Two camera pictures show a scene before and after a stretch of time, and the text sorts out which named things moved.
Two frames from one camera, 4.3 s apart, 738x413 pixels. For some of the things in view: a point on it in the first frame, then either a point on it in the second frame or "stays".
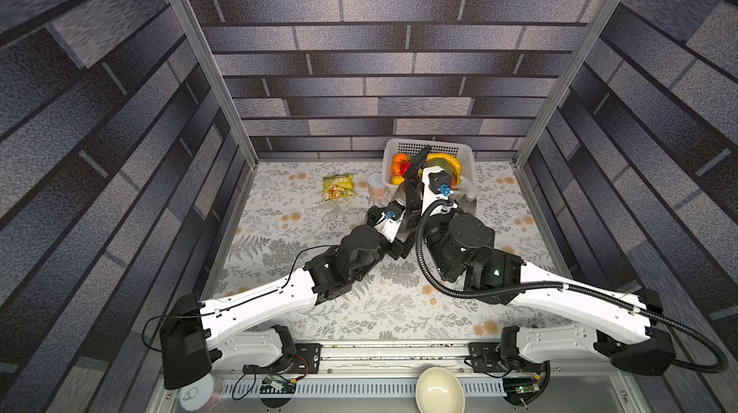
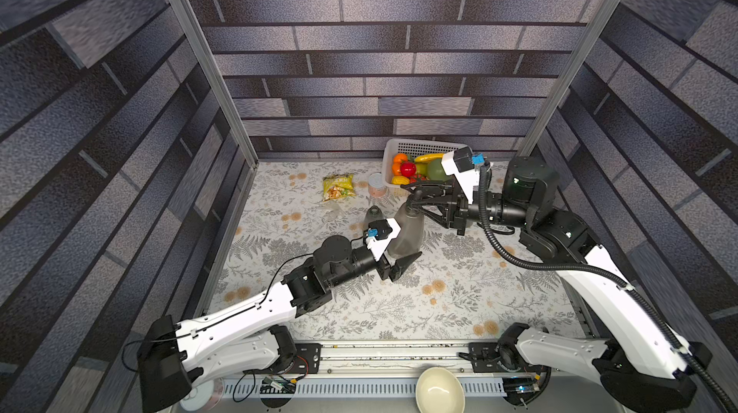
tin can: (377, 186) stays
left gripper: (399, 250) to (396, 271)
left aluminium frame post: (220, 82) stays
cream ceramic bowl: (438, 390) stays
